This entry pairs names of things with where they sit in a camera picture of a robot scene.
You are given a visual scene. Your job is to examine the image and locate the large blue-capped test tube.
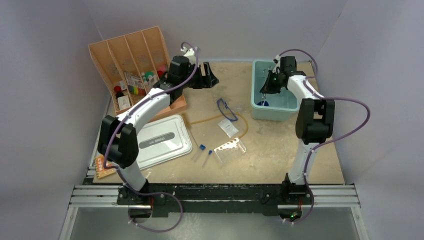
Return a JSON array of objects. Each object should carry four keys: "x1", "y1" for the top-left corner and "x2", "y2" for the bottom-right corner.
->
[{"x1": 191, "y1": 144, "x2": 206, "y2": 162}]

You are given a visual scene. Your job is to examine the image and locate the orange printed card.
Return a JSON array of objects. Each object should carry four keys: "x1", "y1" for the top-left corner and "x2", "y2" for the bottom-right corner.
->
[{"x1": 94, "y1": 154, "x2": 116, "y2": 179}]

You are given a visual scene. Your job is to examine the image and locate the blue safety glasses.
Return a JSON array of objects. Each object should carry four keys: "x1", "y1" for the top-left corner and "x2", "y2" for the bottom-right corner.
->
[{"x1": 216, "y1": 98, "x2": 239, "y2": 122}]

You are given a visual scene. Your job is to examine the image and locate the pink plastic organizer rack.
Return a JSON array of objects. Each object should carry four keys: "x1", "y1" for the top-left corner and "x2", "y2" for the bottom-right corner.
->
[{"x1": 88, "y1": 26, "x2": 171, "y2": 115}]

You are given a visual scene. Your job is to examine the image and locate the small blue-capped test tube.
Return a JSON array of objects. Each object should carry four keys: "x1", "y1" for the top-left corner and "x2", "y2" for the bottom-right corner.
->
[{"x1": 201, "y1": 150, "x2": 213, "y2": 168}]

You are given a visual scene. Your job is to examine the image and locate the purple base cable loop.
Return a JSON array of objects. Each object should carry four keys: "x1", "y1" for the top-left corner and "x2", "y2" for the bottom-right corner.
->
[{"x1": 127, "y1": 192, "x2": 185, "y2": 233}]

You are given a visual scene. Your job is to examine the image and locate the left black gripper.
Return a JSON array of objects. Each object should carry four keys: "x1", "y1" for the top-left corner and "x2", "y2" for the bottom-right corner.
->
[{"x1": 180, "y1": 62, "x2": 218, "y2": 90}]

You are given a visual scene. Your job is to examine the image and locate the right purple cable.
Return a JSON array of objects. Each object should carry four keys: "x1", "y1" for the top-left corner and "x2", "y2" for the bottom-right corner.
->
[{"x1": 276, "y1": 48, "x2": 371, "y2": 226}]

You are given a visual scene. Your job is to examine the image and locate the metal crucible tongs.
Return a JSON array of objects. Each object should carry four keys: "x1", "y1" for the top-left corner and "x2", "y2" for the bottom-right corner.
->
[{"x1": 259, "y1": 68, "x2": 279, "y2": 101}]

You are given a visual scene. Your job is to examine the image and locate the tan rubber tubing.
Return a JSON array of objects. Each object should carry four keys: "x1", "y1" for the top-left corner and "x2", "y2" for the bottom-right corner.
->
[{"x1": 180, "y1": 112, "x2": 249, "y2": 139}]

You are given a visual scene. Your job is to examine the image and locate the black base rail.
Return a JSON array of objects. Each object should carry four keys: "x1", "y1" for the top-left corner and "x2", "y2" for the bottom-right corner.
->
[{"x1": 69, "y1": 183, "x2": 360, "y2": 219}]

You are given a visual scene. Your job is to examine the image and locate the small white plastic packet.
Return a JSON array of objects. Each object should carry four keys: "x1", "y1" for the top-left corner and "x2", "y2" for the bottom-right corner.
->
[{"x1": 218, "y1": 118, "x2": 239, "y2": 138}]

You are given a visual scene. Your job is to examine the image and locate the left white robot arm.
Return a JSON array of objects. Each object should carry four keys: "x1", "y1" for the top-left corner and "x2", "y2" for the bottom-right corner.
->
[{"x1": 97, "y1": 46, "x2": 219, "y2": 205}]

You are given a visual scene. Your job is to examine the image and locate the teal plastic bin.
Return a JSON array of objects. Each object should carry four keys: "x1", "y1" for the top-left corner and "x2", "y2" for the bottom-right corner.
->
[{"x1": 250, "y1": 60, "x2": 300, "y2": 122}]

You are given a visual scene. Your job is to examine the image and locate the clear test tube rack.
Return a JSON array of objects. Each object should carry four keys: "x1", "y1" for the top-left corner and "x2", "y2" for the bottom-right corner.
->
[{"x1": 213, "y1": 137, "x2": 247, "y2": 165}]

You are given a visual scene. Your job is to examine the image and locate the white storage box lid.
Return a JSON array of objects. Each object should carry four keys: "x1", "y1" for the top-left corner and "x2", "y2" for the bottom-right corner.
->
[{"x1": 136, "y1": 114, "x2": 193, "y2": 170}]

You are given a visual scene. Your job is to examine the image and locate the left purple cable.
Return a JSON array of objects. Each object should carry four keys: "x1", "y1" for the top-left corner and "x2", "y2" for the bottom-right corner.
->
[{"x1": 102, "y1": 41, "x2": 200, "y2": 186}]

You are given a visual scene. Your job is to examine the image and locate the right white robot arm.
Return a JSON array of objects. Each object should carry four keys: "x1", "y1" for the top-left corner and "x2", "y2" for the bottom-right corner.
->
[{"x1": 260, "y1": 55, "x2": 335, "y2": 204}]

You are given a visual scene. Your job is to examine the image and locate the graduated cylinder blue base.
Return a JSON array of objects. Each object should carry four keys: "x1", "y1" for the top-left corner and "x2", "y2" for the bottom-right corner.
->
[{"x1": 257, "y1": 100, "x2": 269, "y2": 107}]

